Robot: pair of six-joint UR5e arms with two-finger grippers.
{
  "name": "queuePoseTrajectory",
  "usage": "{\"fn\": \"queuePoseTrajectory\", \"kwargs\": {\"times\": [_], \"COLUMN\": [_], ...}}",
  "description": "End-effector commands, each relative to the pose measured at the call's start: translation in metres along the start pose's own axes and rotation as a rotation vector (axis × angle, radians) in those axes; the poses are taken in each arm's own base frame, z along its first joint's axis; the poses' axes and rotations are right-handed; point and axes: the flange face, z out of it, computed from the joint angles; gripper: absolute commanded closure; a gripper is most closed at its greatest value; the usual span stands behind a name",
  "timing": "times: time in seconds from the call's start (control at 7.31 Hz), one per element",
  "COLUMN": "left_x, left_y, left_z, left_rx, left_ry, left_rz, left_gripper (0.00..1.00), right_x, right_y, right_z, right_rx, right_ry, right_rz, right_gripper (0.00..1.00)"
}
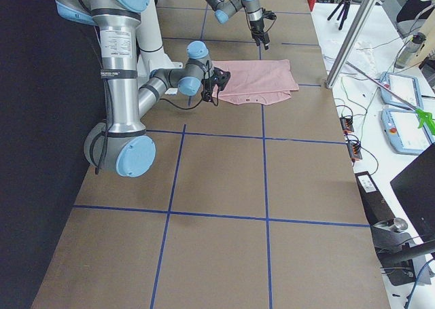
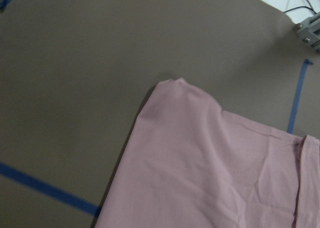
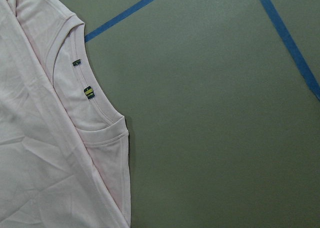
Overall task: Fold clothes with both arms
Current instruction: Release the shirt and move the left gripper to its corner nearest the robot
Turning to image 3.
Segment pink Snoopy T-shirt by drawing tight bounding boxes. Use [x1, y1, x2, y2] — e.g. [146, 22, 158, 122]
[0, 0, 131, 227]

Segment crossing blue tape line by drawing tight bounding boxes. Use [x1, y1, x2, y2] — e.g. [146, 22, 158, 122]
[259, 0, 320, 101]

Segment long blue tape line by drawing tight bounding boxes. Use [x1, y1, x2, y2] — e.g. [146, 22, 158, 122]
[84, 0, 155, 43]

